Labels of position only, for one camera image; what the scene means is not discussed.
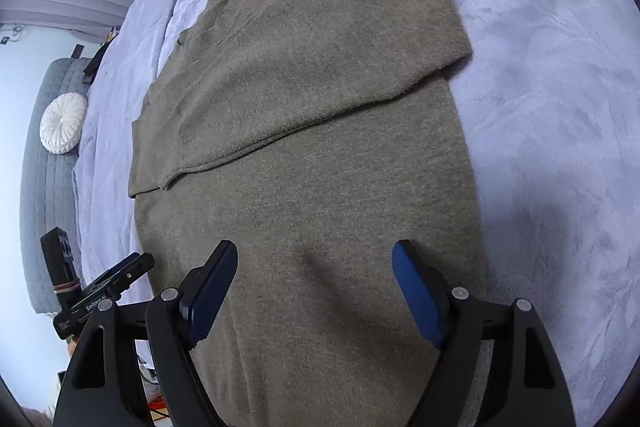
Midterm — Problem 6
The olive brown knit sweater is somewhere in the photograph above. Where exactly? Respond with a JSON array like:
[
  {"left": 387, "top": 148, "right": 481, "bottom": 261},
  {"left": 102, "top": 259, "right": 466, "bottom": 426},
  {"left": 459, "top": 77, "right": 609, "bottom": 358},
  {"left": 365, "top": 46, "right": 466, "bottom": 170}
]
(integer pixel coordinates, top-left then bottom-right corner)
[{"left": 129, "top": 0, "right": 485, "bottom": 426}]

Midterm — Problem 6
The round white pleated cushion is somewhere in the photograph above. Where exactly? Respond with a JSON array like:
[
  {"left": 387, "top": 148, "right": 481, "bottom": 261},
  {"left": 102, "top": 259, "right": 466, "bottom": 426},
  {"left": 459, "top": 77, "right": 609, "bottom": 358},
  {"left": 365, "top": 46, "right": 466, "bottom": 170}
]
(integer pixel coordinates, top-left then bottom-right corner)
[{"left": 39, "top": 92, "right": 88, "bottom": 155}]

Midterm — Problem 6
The lavender plush bed blanket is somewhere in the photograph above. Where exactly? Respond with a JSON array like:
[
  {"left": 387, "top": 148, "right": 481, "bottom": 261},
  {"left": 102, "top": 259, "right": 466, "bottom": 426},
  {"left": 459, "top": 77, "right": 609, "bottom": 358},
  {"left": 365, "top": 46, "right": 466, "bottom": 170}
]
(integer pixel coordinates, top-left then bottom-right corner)
[{"left": 75, "top": 0, "right": 639, "bottom": 426}]

